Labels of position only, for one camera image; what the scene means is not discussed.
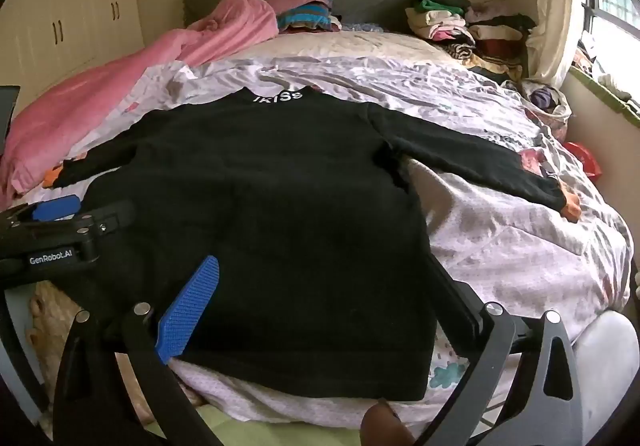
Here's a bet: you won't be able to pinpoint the black sweater orange cuffs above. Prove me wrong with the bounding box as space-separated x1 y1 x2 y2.
52 86 583 402

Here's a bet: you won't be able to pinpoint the white cloth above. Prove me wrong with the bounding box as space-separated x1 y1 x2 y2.
572 311 638 446

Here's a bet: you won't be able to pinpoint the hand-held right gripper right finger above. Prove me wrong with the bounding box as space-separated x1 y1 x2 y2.
427 256 583 446

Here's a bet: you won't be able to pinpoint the cream wardrobe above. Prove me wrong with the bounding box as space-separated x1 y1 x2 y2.
0 0 146 127

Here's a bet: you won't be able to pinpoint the red plastic bag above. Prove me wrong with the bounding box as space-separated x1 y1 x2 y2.
562 141 603 179

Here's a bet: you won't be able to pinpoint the striped folded clothes stack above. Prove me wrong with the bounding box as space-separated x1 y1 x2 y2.
276 0 343 34

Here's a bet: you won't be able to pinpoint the beige fuzzy cloth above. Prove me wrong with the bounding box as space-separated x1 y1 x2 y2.
27 281 86 342

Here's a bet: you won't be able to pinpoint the green window seat cushion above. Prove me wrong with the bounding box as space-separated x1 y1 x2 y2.
570 66 640 129

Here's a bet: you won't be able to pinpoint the white bag of clothes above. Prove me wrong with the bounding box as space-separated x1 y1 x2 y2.
502 78 573 131

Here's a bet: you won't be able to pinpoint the printed lilac duvet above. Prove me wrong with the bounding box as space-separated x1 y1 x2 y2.
15 56 633 429

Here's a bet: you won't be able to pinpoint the pink blanket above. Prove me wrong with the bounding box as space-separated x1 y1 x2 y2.
0 0 321 209

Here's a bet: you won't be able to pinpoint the light green cloth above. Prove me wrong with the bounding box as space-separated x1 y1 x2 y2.
192 403 366 446

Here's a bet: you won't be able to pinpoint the pile of folded clothes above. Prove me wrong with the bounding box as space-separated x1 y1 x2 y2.
404 0 538 84

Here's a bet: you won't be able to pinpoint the blue lace cloth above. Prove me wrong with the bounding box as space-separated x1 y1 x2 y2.
342 20 386 34

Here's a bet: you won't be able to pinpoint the beige bed sheet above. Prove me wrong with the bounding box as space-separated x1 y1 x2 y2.
220 28 481 71

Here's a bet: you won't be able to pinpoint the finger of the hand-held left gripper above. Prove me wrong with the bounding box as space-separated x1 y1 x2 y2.
0 194 82 227
74 199 137 239

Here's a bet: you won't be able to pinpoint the cream curtain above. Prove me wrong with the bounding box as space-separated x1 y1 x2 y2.
525 0 588 86

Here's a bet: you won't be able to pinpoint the grey white clutter heap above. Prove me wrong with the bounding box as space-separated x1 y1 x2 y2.
575 38 640 101

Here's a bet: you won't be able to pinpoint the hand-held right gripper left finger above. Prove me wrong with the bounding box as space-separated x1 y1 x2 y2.
52 255 223 446

